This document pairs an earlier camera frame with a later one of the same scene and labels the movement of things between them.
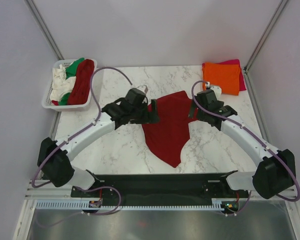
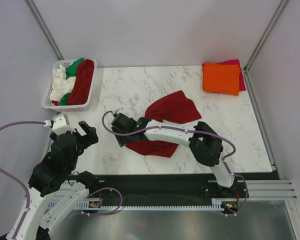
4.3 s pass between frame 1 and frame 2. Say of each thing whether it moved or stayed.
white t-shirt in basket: stayed
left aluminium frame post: stayed
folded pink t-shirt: stayed
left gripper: moved
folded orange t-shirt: stayed
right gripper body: moved
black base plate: stayed
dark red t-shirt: moved
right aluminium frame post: stayed
